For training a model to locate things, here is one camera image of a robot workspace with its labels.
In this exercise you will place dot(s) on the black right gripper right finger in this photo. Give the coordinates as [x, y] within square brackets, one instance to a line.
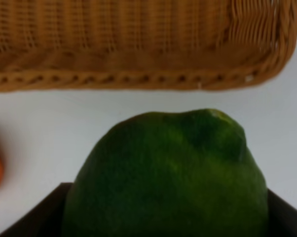
[282, 217]

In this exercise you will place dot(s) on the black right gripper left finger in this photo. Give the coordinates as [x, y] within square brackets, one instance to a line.
[45, 219]

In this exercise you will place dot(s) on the green lime fruit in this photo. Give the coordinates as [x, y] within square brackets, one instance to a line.
[185, 174]

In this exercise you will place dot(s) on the light orange wicker basket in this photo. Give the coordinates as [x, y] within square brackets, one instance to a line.
[208, 45]

